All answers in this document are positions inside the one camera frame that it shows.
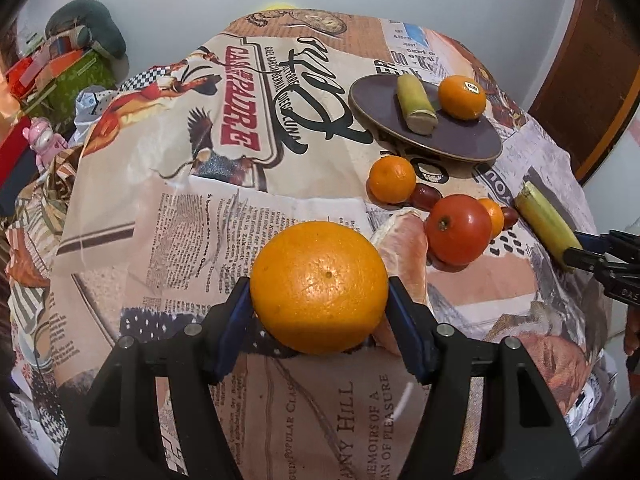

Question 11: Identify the mandarin orange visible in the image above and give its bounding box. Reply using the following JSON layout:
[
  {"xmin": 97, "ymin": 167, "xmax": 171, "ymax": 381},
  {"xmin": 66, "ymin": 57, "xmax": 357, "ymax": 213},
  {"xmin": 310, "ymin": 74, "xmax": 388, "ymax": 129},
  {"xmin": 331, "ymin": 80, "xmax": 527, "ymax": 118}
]
[{"xmin": 368, "ymin": 155, "xmax": 417, "ymax": 205}]

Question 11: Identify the pink toy figure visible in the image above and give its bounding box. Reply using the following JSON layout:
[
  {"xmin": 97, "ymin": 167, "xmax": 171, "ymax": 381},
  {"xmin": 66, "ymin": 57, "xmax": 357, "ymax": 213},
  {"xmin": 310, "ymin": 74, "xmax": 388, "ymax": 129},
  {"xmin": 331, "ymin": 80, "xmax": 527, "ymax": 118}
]
[{"xmin": 22, "ymin": 116, "xmax": 69, "ymax": 170}]

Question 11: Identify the peeled pomelo segment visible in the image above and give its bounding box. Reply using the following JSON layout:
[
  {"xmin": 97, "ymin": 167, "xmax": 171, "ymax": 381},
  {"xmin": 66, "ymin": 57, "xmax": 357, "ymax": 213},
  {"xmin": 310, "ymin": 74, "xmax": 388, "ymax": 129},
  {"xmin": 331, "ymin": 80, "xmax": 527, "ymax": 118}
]
[{"xmin": 370, "ymin": 211, "xmax": 431, "ymax": 356}]

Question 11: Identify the long sugarcane piece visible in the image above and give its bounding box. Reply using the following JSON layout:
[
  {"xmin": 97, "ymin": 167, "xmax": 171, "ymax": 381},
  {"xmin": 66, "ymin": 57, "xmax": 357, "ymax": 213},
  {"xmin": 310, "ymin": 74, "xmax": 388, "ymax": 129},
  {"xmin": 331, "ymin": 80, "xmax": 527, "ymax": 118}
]
[{"xmin": 515, "ymin": 181, "xmax": 585, "ymax": 273}]

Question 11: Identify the brown wooden door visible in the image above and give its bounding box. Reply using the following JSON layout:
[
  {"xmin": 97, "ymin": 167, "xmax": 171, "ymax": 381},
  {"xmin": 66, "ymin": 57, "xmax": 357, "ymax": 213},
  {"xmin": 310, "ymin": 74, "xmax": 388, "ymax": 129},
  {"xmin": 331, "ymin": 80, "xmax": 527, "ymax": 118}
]
[{"xmin": 527, "ymin": 0, "xmax": 640, "ymax": 184}]

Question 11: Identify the grey cushion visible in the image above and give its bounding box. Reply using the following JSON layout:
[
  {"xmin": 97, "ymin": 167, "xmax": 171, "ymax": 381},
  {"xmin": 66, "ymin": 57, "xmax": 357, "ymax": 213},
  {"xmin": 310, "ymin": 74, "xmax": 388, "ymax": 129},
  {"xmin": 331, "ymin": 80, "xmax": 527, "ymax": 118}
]
[{"xmin": 45, "ymin": 0, "xmax": 128, "ymax": 59}]

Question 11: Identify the dark purple plate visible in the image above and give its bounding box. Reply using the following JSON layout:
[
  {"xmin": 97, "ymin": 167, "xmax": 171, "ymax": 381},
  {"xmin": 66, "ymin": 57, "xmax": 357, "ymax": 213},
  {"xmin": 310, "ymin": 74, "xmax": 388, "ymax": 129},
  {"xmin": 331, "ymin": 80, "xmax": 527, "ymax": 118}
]
[{"xmin": 348, "ymin": 74, "xmax": 503, "ymax": 165}]

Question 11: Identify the green banana piece on plate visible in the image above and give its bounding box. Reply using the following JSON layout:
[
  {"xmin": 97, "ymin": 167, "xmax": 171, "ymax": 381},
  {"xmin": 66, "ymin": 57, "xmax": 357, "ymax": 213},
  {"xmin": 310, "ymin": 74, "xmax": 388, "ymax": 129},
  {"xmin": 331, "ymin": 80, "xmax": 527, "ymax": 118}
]
[{"xmin": 396, "ymin": 74, "xmax": 439, "ymax": 136}]

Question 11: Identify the green box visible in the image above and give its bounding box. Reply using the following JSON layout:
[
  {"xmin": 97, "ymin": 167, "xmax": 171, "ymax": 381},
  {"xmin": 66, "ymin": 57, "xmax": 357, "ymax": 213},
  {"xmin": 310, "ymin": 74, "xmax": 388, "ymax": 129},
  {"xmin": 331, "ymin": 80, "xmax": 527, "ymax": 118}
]
[{"xmin": 29, "ymin": 50, "xmax": 119, "ymax": 121}]

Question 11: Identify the red orange box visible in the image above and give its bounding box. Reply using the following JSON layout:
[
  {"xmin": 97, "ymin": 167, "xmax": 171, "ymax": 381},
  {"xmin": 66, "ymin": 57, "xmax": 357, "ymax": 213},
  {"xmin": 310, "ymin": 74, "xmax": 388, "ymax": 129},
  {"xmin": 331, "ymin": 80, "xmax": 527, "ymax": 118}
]
[{"xmin": 6, "ymin": 46, "xmax": 85, "ymax": 98}]

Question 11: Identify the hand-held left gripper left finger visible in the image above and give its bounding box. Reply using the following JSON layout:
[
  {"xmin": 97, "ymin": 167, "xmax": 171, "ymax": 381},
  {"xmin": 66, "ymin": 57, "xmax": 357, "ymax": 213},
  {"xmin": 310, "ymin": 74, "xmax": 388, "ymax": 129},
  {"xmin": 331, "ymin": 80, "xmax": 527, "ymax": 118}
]
[{"xmin": 57, "ymin": 276, "xmax": 261, "ymax": 480}]

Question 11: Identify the small orange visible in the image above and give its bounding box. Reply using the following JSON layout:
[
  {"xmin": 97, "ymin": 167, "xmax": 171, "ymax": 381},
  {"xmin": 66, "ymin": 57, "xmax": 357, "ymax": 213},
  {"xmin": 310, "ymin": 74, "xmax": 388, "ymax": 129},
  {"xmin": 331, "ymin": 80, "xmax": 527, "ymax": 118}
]
[{"xmin": 477, "ymin": 198, "xmax": 505, "ymax": 239}]

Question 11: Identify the orange with sticker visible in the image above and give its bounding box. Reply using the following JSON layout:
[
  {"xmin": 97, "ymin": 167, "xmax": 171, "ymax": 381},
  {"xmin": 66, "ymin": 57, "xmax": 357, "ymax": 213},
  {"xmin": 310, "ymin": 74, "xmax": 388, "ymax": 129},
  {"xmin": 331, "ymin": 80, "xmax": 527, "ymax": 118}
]
[{"xmin": 438, "ymin": 75, "xmax": 487, "ymax": 121}]

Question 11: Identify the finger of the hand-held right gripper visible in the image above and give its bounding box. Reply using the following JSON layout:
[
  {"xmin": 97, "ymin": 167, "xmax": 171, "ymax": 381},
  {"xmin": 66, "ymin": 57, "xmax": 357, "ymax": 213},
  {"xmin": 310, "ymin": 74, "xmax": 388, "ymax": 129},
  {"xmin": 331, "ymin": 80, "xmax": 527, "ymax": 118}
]
[
  {"xmin": 574, "ymin": 229, "xmax": 640, "ymax": 253},
  {"xmin": 561, "ymin": 249, "xmax": 640, "ymax": 307}
]

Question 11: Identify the large orange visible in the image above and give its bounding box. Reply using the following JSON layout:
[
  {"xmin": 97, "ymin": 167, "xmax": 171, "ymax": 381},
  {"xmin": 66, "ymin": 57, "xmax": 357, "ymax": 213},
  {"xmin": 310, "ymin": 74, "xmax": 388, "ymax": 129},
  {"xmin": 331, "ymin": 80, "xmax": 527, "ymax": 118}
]
[{"xmin": 250, "ymin": 220, "xmax": 390, "ymax": 356}]

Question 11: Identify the red tomato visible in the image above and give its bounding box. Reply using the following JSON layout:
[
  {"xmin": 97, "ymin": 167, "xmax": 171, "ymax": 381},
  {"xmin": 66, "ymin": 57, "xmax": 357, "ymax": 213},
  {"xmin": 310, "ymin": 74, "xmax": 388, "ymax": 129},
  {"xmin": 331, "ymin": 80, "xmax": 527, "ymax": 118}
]
[{"xmin": 424, "ymin": 195, "xmax": 493, "ymax": 267}]

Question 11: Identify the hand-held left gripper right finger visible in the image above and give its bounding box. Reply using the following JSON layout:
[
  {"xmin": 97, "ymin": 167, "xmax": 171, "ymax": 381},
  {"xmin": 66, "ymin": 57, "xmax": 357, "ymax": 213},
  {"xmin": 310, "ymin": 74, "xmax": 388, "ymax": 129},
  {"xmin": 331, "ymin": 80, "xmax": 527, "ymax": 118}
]
[{"xmin": 385, "ymin": 276, "xmax": 583, "ymax": 480}]

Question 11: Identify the newspaper print tablecloth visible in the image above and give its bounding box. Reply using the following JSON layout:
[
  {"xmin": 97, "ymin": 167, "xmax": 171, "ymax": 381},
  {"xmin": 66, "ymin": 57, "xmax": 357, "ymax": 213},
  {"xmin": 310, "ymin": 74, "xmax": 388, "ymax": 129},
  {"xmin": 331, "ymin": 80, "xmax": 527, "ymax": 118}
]
[{"xmin": 50, "ymin": 7, "xmax": 621, "ymax": 480}]

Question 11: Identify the white patterned cloth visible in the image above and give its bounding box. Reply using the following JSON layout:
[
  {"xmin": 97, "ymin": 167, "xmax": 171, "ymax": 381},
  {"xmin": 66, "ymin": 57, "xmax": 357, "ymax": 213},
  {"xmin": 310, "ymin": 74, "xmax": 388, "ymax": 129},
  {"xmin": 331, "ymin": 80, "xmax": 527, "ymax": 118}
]
[{"xmin": 74, "ymin": 85, "xmax": 119, "ymax": 128}]

